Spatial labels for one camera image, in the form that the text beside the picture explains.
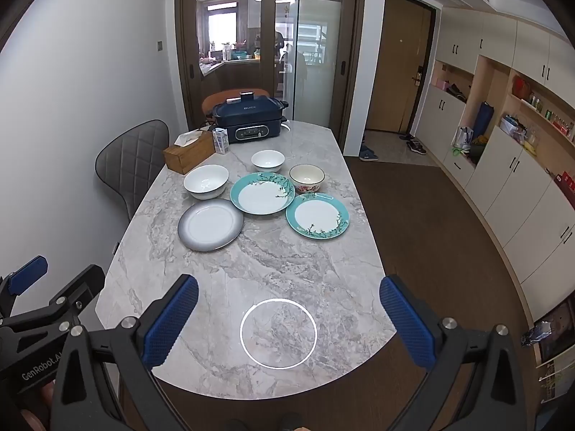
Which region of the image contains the floral cream bowl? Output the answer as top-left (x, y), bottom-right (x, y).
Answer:
top-left (289, 164), bottom-right (326, 194)

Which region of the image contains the wooden entry door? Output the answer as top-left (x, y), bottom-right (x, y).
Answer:
top-left (366, 0), bottom-right (436, 134)

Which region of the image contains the white wall cabinet unit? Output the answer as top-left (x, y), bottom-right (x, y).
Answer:
top-left (418, 6), bottom-right (575, 324)

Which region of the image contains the kitchen counter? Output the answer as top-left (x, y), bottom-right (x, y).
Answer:
top-left (200, 56), bottom-right (276, 93)

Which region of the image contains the clear plastic bag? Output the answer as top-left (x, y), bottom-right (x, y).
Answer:
top-left (500, 114), bottom-right (527, 138)

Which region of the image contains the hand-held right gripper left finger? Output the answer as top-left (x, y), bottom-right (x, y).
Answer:
top-left (50, 274), bottom-right (199, 431)

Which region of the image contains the brown framed sliding glass door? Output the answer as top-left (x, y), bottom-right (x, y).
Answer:
top-left (270, 0), bottom-right (364, 144)
top-left (177, 0), bottom-right (277, 131)

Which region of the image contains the wooden tissue box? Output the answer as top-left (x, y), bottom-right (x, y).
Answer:
top-left (162, 129), bottom-right (216, 175)

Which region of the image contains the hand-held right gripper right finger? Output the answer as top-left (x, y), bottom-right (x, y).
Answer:
top-left (379, 275), bottom-right (527, 431)

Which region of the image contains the teal floral plate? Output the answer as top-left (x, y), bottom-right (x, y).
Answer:
top-left (286, 193), bottom-right (350, 240)
top-left (230, 172), bottom-right (296, 215)

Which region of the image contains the white shopping bag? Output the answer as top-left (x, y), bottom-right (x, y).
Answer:
top-left (454, 126), bottom-right (475, 150)

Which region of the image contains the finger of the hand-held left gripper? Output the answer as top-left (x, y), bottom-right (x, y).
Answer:
top-left (0, 264), bottom-right (107, 338)
top-left (0, 255), bottom-right (49, 319)

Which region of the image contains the navy electric cooker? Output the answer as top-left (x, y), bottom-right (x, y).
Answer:
top-left (211, 92), bottom-right (289, 144)

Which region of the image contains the small milk carton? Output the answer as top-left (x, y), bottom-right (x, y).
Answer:
top-left (212, 128), bottom-right (231, 155)

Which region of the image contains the crumpled silver blue wrapper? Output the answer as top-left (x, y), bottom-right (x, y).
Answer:
top-left (521, 321), bottom-right (553, 347)

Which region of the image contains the red box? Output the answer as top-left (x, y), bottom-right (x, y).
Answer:
top-left (550, 171), bottom-right (575, 196)

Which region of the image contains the grey quilted chair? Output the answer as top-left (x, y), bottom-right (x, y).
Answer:
top-left (95, 119), bottom-right (170, 222)

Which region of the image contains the orange chair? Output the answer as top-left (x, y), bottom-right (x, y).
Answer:
top-left (202, 88), bottom-right (270, 127)

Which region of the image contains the blue rolled mat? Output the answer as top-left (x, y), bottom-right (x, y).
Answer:
top-left (471, 102), bottom-right (495, 142)

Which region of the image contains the row of small bottles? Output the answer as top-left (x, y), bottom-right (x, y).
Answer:
top-left (528, 92), bottom-right (575, 141)

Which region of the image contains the small white bowl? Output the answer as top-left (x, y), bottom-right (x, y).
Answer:
top-left (251, 150), bottom-right (285, 173)

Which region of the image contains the large white bowl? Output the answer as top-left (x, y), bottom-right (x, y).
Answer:
top-left (183, 164), bottom-right (230, 201)

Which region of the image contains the grey rimmed plate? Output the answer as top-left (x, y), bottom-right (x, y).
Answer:
top-left (177, 198), bottom-right (244, 252)

